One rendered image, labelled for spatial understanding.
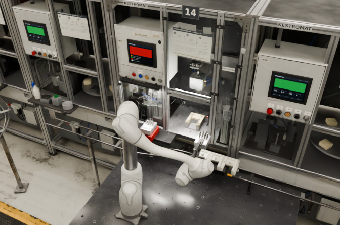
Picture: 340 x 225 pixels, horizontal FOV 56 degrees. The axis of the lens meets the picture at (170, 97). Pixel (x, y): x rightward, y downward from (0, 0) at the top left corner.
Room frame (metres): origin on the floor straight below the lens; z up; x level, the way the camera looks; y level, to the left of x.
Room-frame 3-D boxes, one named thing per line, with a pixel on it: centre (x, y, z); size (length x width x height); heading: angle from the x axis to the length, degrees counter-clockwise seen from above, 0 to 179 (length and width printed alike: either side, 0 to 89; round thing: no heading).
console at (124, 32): (2.37, 0.18, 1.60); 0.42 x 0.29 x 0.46; 65
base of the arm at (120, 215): (1.50, 0.28, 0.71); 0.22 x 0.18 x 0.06; 65
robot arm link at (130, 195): (1.52, 0.29, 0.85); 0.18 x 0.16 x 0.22; 2
